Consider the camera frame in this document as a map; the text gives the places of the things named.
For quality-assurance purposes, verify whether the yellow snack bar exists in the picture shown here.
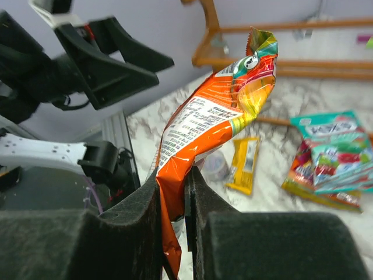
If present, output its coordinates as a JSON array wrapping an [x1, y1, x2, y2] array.
[[226, 137, 261, 195]]

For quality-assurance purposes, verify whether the teal Fox's candy bag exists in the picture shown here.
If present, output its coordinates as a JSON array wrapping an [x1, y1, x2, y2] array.
[[290, 110, 372, 194]]

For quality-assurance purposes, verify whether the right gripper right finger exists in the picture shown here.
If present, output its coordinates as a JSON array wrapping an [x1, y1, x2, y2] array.
[[185, 167, 370, 279]]

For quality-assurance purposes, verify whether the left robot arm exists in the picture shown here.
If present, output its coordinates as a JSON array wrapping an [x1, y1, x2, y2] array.
[[1, 10, 174, 136]]

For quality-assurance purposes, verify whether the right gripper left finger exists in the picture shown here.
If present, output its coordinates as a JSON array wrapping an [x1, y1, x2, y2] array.
[[1, 176, 162, 279]]

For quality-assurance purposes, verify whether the orange fruit candy bag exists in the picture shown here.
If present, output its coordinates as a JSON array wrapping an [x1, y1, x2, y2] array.
[[281, 141, 362, 213]]

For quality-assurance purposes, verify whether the orange wooden rack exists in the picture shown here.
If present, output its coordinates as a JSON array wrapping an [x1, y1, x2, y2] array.
[[180, 0, 373, 135]]

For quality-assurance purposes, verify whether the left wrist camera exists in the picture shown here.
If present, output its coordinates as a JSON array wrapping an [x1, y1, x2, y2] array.
[[28, 0, 83, 29]]

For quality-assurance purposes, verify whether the small clear plastic cup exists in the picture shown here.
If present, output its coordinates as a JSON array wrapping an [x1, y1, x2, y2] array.
[[202, 150, 229, 181]]

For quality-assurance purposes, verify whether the black mounting rail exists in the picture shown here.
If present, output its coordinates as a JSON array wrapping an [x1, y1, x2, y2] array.
[[101, 111, 140, 206]]

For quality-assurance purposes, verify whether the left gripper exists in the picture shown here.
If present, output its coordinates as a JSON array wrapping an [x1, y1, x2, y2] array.
[[45, 17, 174, 110]]

